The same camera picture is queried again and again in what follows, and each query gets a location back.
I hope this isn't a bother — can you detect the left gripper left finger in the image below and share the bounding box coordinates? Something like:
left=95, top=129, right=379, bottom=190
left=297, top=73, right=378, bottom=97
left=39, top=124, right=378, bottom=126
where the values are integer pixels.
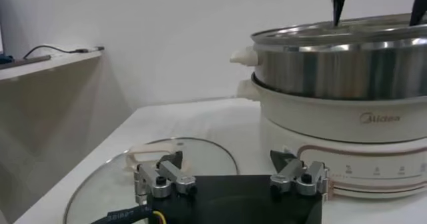
left=133, top=149, right=198, bottom=206

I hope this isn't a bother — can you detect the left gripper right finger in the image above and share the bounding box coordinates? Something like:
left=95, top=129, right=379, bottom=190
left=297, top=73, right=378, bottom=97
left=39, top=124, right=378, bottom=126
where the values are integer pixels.
left=269, top=149, right=330, bottom=198

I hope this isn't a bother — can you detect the round glass pot lid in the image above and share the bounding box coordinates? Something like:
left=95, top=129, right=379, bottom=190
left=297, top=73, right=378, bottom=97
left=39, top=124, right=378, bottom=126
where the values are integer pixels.
left=62, top=137, right=240, bottom=224

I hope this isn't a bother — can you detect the stainless steel steamer basket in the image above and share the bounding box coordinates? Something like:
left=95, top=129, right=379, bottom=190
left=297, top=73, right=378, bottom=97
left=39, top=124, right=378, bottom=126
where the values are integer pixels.
left=229, top=13, right=427, bottom=101

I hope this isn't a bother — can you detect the white electric cooker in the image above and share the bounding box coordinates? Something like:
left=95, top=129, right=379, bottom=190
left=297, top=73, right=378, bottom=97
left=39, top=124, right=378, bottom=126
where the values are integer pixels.
left=236, top=78, right=427, bottom=200

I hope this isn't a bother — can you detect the white side table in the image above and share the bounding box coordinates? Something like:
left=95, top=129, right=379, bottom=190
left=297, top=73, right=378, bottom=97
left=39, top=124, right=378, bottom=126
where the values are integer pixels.
left=0, top=49, right=103, bottom=83

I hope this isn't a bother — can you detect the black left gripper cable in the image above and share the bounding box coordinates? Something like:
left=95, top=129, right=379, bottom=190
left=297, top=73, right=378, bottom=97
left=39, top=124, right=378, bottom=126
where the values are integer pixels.
left=89, top=205, right=167, bottom=224

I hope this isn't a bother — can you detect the black cable with adapter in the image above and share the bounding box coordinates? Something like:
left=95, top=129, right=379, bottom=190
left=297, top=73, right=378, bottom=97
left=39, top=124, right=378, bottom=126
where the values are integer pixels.
left=22, top=44, right=105, bottom=60

